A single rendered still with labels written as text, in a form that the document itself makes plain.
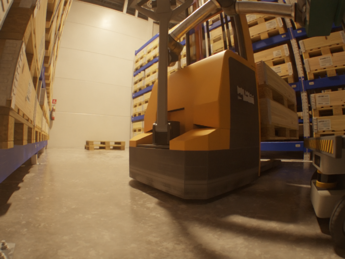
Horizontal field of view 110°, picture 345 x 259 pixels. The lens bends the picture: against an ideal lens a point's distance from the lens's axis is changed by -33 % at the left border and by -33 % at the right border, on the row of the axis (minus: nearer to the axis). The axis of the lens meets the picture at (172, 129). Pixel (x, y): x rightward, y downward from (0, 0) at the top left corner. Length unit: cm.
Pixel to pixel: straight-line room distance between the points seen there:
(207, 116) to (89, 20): 747
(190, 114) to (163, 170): 38
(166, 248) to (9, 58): 74
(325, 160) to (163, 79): 91
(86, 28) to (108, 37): 102
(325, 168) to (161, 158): 80
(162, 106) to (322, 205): 91
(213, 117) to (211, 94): 14
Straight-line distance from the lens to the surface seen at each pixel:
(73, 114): 657
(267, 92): 159
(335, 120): 282
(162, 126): 102
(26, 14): 72
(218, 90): 98
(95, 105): 676
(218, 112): 94
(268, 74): 173
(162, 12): 133
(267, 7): 144
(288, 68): 309
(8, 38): 68
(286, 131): 204
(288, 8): 143
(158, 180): 105
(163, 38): 121
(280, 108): 186
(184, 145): 86
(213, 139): 89
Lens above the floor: 32
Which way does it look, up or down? 4 degrees up
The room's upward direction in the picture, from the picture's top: straight up
